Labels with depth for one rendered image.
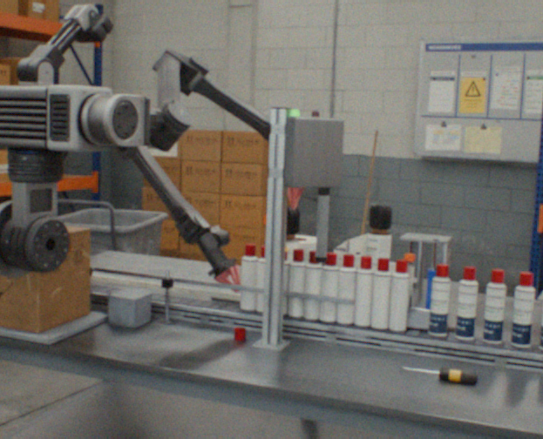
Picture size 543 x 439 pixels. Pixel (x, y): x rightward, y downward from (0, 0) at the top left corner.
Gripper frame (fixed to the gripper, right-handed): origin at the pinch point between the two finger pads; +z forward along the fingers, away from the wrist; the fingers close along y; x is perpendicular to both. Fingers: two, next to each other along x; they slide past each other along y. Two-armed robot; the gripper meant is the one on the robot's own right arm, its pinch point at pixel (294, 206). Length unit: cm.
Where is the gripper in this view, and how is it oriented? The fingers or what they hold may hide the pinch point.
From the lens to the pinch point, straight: 234.5
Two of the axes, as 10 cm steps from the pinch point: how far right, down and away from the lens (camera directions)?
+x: -3.5, 1.2, -9.3
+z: -0.4, 9.9, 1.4
